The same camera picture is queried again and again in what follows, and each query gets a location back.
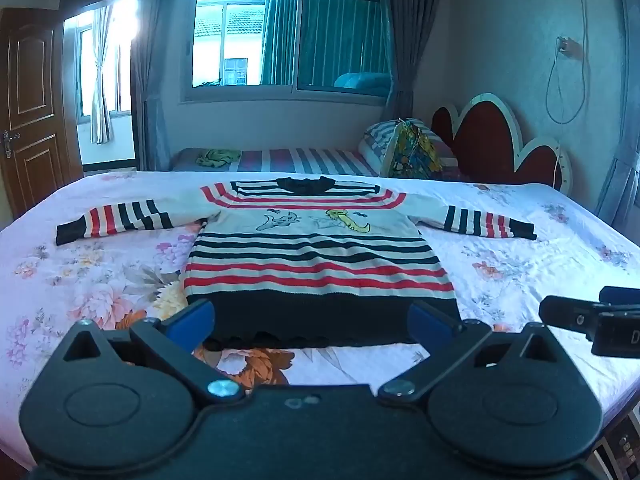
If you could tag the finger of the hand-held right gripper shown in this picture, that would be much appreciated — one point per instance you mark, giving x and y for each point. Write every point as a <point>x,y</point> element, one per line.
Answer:
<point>622,295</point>
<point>565,314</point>

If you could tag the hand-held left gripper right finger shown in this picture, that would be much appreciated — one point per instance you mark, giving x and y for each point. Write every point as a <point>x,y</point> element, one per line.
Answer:
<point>430,325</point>

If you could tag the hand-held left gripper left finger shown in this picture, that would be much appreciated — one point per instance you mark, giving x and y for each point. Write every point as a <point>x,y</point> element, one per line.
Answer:
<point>192,322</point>

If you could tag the striped knit sweater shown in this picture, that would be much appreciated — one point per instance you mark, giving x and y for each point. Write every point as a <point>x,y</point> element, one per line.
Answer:
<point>320,260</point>

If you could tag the pink floral bed sheet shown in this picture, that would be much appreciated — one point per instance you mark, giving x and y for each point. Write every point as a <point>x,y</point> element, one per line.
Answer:
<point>500,270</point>

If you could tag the grey appliance with buttons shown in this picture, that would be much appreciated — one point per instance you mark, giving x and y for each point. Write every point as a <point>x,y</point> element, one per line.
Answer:
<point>620,447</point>

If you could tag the grey-blue curtain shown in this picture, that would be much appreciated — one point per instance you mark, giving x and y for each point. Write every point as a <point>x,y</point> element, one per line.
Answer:
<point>155,70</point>
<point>622,150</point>
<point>405,50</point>

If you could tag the green crumpled cloth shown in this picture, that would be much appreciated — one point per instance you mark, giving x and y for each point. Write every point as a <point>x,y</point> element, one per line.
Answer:
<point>216,157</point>

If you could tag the colourful cartoon pillow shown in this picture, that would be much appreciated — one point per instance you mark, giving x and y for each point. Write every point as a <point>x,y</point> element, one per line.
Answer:
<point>411,152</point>

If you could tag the red and white headboard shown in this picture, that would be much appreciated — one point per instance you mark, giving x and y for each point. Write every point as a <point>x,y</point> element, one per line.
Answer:
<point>492,135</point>

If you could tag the striped pillow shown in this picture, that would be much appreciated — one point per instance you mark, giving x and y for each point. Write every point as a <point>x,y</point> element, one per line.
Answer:
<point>382,137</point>

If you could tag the striped bed sheet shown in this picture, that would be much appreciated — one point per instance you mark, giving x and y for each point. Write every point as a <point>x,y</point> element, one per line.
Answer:
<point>300,160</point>

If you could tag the teal folded quilt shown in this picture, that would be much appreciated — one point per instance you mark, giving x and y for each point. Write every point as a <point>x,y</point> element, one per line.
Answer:
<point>362,84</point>

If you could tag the white sheer curtain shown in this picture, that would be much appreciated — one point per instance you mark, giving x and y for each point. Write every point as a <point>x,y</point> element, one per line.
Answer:
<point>100,75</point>

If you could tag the brown wooden door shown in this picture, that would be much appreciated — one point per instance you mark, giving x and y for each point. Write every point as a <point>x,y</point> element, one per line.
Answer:
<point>32,110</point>

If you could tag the teal curtain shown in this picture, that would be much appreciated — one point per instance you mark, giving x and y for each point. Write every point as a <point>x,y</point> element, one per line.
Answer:
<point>340,25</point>

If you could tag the wall socket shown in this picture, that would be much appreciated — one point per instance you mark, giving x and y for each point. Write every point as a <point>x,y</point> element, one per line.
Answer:
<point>569,46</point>

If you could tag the window with grey frame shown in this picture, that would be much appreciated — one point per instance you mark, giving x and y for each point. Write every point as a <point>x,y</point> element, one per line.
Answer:
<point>280,35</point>

